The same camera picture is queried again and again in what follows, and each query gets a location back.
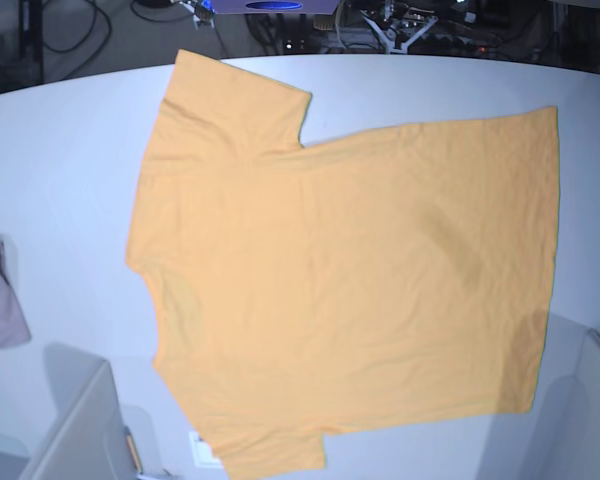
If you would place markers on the yellow T-shirt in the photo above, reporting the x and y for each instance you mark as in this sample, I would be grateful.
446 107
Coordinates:
395 276

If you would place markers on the white table slot plate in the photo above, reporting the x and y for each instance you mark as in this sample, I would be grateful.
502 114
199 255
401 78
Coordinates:
202 453

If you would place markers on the purple box with blue oval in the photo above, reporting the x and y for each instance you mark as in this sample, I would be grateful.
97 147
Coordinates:
275 6

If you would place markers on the wooden pencil in bin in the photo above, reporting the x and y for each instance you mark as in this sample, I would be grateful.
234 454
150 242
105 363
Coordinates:
134 453

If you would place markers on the grey left bin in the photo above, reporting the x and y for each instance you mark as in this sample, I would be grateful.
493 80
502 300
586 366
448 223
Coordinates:
88 440

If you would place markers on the grey bin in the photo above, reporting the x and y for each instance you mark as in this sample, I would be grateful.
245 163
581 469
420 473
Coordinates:
575 450
88 440

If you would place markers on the grey right bin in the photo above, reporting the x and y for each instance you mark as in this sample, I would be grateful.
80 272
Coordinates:
575 450

